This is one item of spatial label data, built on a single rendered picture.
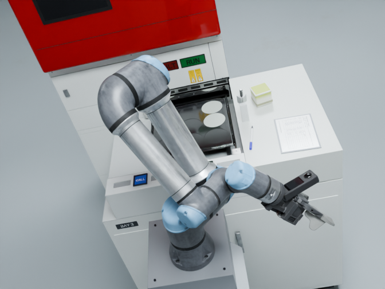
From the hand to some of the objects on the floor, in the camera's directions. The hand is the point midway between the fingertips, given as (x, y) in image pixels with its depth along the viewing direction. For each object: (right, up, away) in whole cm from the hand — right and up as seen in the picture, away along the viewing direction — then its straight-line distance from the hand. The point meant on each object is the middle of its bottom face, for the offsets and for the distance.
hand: (322, 210), depth 137 cm
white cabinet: (-14, -44, +113) cm, 122 cm away
